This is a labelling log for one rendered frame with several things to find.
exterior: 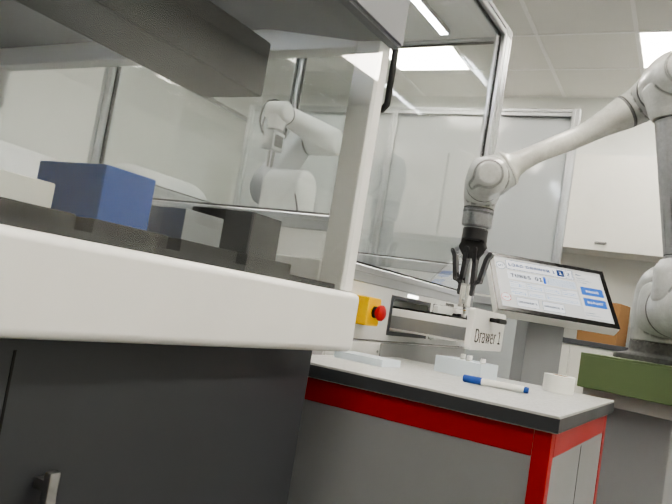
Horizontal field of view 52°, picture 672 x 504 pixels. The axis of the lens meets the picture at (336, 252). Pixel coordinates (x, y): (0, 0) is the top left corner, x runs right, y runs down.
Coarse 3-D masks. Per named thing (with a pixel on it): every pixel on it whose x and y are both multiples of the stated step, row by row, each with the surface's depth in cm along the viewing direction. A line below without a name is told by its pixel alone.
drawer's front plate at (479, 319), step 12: (480, 312) 185; (492, 312) 194; (468, 324) 181; (480, 324) 186; (492, 324) 195; (468, 336) 181; (492, 336) 196; (468, 348) 180; (480, 348) 188; (492, 348) 197
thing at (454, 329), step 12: (396, 312) 194; (408, 312) 192; (420, 312) 190; (396, 324) 193; (408, 324) 191; (420, 324) 189; (432, 324) 188; (444, 324) 186; (456, 324) 185; (432, 336) 187; (444, 336) 186; (456, 336) 184
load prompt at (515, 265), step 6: (510, 264) 288; (516, 264) 289; (522, 264) 289; (528, 264) 290; (534, 264) 291; (522, 270) 287; (528, 270) 288; (534, 270) 288; (540, 270) 289; (546, 270) 290; (552, 270) 291; (558, 270) 292; (564, 270) 292; (558, 276) 289; (564, 276) 290; (570, 276) 291
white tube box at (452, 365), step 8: (440, 360) 166; (448, 360) 164; (456, 360) 163; (464, 360) 168; (472, 360) 169; (440, 368) 165; (448, 368) 164; (456, 368) 163; (464, 368) 161; (472, 368) 160; (480, 368) 159; (488, 368) 161; (496, 368) 164; (480, 376) 159; (488, 376) 162; (496, 376) 164
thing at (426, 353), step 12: (360, 348) 180; (372, 348) 186; (384, 348) 192; (396, 348) 199; (408, 348) 207; (420, 348) 215; (432, 348) 223; (444, 348) 233; (456, 348) 243; (420, 360) 216; (432, 360) 224
